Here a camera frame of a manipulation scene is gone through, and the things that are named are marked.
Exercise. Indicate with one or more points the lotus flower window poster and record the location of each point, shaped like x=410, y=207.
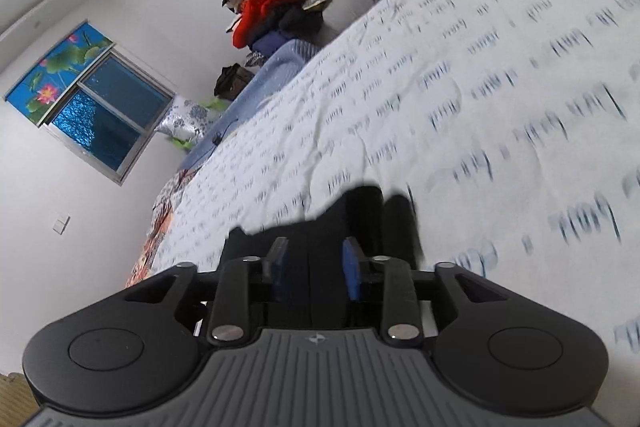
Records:
x=37, y=92

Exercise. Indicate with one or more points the white bedsheet with blue script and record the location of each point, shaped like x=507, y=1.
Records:
x=513, y=125

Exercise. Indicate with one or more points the light blue blanket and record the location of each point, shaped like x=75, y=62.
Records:
x=274, y=75

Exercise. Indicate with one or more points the floral white pillow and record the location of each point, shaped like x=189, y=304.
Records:
x=187, y=121

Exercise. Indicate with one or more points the white wall switch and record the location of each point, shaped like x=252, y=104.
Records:
x=60, y=224

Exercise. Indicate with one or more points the colourful patterned cloth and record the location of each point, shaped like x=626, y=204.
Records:
x=163, y=211

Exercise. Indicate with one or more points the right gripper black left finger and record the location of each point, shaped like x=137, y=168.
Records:
x=141, y=346

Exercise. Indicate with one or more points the window with blue glass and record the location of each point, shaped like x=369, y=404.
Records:
x=108, y=116

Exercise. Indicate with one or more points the dark bag by wall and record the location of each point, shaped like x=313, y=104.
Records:
x=232, y=81

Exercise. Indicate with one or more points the red knit garment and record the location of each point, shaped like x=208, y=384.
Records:
x=255, y=20

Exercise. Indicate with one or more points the black pants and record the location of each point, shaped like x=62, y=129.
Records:
x=333, y=271

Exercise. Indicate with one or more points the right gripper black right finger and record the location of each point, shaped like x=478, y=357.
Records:
x=490, y=345

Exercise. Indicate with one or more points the green plastic basket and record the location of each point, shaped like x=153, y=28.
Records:
x=200, y=126

